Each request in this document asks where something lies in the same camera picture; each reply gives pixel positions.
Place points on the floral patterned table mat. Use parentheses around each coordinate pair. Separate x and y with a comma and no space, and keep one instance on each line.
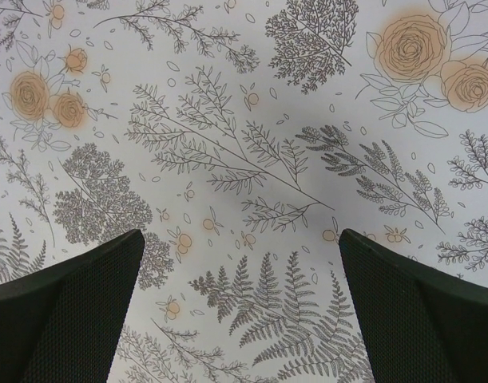
(242,138)

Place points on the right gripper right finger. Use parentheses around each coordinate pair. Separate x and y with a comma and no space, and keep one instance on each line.
(418,323)

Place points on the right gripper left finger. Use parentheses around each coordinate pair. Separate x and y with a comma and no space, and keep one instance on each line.
(63,323)

